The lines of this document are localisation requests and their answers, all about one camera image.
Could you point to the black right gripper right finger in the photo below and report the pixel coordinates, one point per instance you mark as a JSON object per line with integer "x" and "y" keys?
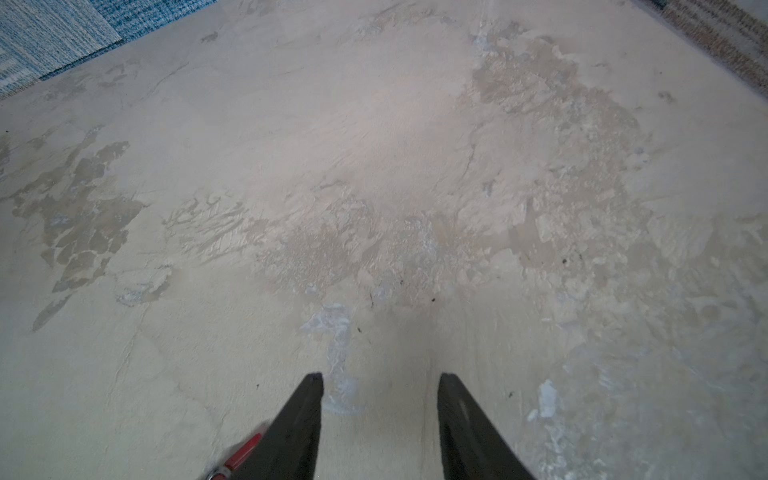
{"x": 470, "y": 445}

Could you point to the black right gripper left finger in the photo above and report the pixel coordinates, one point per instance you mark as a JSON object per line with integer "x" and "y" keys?
{"x": 289, "y": 447}

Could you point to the red silver swivel usb drive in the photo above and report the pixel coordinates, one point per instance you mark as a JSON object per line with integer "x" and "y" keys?
{"x": 235, "y": 460}

